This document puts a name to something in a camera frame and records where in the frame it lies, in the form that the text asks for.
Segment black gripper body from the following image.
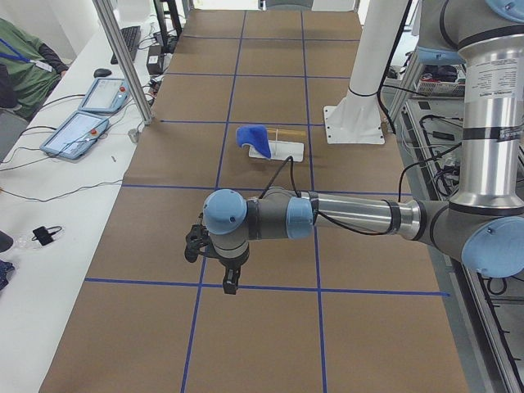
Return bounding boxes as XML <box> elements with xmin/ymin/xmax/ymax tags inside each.
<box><xmin>184</xmin><ymin>224</ymin><xmax>213</xmax><ymax>262</ymax></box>

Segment blue microfiber towel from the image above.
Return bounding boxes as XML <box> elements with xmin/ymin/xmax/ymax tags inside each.
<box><xmin>236</xmin><ymin>124</ymin><xmax>272</xmax><ymax>159</ymax></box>

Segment white towel rack base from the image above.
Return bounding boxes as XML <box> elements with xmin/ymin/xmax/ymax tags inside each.
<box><xmin>269</xmin><ymin>141</ymin><xmax>305</xmax><ymax>162</ymax></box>

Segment right wooden rack rod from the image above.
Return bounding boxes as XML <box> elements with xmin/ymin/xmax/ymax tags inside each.
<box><xmin>267</xmin><ymin>128</ymin><xmax>305</xmax><ymax>135</ymax></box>

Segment lower teach pendant tablet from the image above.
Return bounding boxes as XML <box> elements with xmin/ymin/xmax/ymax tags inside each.
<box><xmin>39</xmin><ymin>111</ymin><xmax>109</xmax><ymax>160</ymax></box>

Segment teach pendant tablet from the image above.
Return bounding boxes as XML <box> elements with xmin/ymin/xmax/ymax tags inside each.
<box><xmin>39</xmin><ymin>111</ymin><xmax>109</xmax><ymax>160</ymax></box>
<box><xmin>79</xmin><ymin>77</ymin><xmax>129</xmax><ymax>114</ymax></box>

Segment upper teach pendant tablet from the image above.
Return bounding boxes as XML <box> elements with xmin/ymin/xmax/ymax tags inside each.
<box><xmin>79</xmin><ymin>77</ymin><xmax>129</xmax><ymax>114</ymax></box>

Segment black power adapter box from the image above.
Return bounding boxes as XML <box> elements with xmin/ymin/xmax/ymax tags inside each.
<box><xmin>146</xmin><ymin>44</ymin><xmax>165</xmax><ymax>75</ymax></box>

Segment black computer mouse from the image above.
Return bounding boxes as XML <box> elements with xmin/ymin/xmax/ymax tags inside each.
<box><xmin>93</xmin><ymin>68</ymin><xmax>112</xmax><ymax>78</ymax></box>

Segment black keyboard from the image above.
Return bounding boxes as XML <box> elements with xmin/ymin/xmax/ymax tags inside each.
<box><xmin>120</xmin><ymin>25</ymin><xmax>141</xmax><ymax>61</ymax></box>

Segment person in green shirt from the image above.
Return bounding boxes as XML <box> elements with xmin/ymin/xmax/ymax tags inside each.
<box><xmin>1</xmin><ymin>19</ymin><xmax>69</xmax><ymax>120</ymax></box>

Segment white plastic basket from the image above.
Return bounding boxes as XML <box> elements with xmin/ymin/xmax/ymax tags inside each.
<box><xmin>416</xmin><ymin>79</ymin><xmax>465</xmax><ymax>97</ymax></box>

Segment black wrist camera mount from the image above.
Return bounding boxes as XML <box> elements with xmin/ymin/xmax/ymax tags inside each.
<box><xmin>222</xmin><ymin>267</ymin><xmax>241</xmax><ymax>295</ymax></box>

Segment black small device with cable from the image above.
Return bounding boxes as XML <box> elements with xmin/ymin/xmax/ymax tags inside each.
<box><xmin>32</xmin><ymin>225</ymin><xmax>64</xmax><ymax>246</ymax></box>

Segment aluminium frame post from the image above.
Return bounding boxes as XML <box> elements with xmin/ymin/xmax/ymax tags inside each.
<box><xmin>93</xmin><ymin>0</ymin><xmax>153</xmax><ymax>126</ymax></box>

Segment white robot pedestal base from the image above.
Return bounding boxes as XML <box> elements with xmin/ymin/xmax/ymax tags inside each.
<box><xmin>323</xmin><ymin>0</ymin><xmax>411</xmax><ymax>145</ymax></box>

